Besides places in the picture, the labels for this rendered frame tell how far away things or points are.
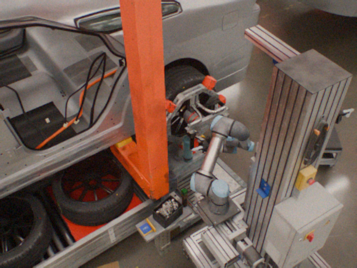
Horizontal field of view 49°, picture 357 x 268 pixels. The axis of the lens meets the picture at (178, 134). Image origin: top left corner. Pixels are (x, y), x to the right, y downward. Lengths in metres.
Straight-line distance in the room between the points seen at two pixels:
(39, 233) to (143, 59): 1.62
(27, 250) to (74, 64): 1.62
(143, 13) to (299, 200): 1.34
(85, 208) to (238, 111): 2.24
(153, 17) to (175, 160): 1.96
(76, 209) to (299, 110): 2.00
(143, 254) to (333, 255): 1.60
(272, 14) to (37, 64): 3.82
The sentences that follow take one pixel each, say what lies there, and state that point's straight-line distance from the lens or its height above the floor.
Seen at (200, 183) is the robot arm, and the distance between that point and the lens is 2.62.
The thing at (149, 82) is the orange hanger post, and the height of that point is 1.69.
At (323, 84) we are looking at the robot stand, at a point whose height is 2.03.
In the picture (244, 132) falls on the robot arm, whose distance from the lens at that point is 2.64.
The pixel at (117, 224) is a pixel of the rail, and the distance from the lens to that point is 3.25.
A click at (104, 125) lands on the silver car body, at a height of 0.97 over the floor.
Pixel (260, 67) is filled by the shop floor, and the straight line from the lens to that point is 5.37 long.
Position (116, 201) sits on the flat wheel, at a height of 0.49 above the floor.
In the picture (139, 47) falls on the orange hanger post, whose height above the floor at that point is 1.94.
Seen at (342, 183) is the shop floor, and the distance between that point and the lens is 4.21.
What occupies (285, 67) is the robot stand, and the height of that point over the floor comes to 2.03.
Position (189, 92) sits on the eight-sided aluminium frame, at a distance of 3.16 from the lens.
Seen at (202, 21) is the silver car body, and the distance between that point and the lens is 3.13.
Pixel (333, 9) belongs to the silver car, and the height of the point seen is 0.82.
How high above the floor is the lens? 3.11
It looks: 46 degrees down
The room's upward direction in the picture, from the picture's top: 1 degrees counter-clockwise
